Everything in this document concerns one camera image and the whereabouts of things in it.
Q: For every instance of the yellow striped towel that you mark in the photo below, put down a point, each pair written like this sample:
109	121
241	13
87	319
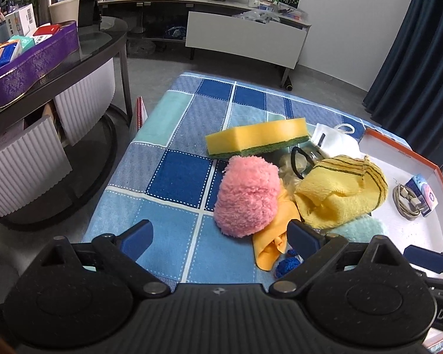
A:
336	195

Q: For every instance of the dark blue curtain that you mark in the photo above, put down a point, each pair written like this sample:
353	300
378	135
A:
413	44

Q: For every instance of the black roll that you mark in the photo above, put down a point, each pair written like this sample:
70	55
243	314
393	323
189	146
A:
289	84

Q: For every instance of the metal thermos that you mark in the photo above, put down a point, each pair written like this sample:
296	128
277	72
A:
46	2

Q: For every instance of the blue crochet piece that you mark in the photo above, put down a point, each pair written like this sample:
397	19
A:
284	267

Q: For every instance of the white face mask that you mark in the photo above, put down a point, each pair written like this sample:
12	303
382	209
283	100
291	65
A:
336	142

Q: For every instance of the blue checked tablecloth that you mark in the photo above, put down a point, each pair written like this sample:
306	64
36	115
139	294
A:
177	177

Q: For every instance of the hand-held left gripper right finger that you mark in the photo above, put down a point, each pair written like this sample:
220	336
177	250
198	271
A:
302	238

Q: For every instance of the white box with barcode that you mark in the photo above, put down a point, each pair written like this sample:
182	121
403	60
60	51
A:
20	20

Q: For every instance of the pink fluffy cloth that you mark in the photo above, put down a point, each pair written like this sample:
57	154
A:
245	195

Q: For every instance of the pile of small clutter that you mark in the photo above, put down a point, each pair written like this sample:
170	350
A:
269	14

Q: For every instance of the blue and white packet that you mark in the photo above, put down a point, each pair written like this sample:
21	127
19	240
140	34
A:
2	55

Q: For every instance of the white tv console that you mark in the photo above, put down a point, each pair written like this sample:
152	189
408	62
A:
243	37

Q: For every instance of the cream scrunchie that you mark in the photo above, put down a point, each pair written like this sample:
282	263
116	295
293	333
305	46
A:
285	163

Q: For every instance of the round black glass table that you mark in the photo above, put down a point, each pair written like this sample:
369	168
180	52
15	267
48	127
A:
96	40

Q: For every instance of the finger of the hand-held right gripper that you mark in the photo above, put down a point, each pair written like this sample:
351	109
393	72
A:
424	259

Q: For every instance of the blue bundle under console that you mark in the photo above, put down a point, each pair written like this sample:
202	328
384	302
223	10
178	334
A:
175	32

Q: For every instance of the red and white box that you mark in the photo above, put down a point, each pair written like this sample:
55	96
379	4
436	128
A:
46	33

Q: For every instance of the red notebook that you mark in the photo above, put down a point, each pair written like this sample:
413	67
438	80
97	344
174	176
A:
139	116

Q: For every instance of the white box with orange rim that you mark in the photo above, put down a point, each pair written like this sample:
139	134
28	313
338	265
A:
384	177

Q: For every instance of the black stand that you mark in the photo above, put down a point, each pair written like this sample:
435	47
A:
88	9

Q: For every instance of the orange cloth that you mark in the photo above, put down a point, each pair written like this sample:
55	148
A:
271	243

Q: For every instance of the yellow and green sponge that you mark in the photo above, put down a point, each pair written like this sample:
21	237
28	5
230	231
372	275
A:
258	134

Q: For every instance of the white plant pot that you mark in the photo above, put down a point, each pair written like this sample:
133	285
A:
64	11

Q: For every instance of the teal fluffy cloth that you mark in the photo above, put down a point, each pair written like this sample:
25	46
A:
361	228

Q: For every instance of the purple patterned tray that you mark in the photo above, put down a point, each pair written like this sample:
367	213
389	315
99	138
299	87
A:
29	70

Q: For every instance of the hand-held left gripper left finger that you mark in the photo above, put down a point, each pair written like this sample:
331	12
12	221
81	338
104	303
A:
138	239

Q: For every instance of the white ribbed drawer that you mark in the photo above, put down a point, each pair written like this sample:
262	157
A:
85	103
22	169

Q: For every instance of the blue tissue pack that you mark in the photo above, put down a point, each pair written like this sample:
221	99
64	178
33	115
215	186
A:
426	191

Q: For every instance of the teal small box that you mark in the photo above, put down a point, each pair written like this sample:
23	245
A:
22	42

